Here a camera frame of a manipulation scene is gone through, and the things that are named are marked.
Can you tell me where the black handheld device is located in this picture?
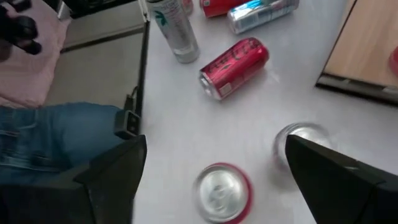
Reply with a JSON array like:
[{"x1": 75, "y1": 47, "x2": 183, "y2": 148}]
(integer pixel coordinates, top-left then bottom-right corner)
[{"x1": 0, "y1": 0, "x2": 43, "y2": 62}]

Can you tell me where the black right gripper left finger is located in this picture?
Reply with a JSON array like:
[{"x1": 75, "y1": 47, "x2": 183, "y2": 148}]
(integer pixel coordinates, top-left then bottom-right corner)
[{"x1": 74, "y1": 133, "x2": 149, "y2": 224}]

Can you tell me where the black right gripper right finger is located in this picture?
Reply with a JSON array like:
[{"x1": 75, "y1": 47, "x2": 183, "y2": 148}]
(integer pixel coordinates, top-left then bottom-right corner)
[{"x1": 284, "y1": 133, "x2": 398, "y2": 224}]

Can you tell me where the red Coca-Cola can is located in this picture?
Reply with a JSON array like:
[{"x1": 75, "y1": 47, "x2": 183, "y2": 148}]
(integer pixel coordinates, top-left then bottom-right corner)
[{"x1": 198, "y1": 37, "x2": 271, "y2": 101}]

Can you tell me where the blue silver slim can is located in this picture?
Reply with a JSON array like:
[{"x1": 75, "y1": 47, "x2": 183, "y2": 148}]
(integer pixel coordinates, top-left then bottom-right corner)
[{"x1": 227, "y1": 0, "x2": 300, "y2": 35}]

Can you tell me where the silver Diet Coke can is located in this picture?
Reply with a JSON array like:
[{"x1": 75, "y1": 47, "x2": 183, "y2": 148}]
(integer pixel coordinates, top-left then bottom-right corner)
[{"x1": 272, "y1": 122, "x2": 332, "y2": 170}]

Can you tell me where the white slim can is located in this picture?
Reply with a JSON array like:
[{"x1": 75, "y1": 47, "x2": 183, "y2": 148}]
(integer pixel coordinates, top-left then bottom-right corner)
[{"x1": 146, "y1": 0, "x2": 201, "y2": 65}]

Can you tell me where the person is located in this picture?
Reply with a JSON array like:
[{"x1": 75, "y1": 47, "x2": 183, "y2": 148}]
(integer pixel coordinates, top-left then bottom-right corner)
[{"x1": 0, "y1": 0, "x2": 125, "y2": 187}]

